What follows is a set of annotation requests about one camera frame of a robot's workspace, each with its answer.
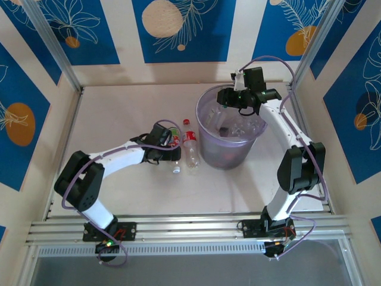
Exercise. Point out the green red label bottle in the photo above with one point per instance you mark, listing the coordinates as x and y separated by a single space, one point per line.
175 138

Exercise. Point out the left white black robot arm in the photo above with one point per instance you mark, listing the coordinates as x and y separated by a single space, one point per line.
119 155

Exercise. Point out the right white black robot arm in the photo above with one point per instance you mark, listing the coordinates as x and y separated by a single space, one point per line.
276 125

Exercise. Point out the translucent purple plastic bin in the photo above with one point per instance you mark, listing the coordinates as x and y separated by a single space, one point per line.
226 149

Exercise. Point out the red label cola bottle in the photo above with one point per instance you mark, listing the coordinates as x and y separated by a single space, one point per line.
190 143

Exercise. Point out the grey metal sheet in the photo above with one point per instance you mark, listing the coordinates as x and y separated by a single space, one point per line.
193 272

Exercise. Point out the blue floral wall panel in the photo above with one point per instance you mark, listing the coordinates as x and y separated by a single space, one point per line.
190 29
18 134
86 35
357 104
282 29

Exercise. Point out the aluminium side rail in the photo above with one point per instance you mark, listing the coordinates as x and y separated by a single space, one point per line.
64 143
299 119

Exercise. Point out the aluminium frame post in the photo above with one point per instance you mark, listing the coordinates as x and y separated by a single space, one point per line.
53 44
315 44

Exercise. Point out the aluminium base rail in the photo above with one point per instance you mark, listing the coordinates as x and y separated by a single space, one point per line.
190 225

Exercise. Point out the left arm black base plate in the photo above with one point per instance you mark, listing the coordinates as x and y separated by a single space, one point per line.
128 231

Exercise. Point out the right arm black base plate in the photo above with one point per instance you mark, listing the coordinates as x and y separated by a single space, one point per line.
251 228

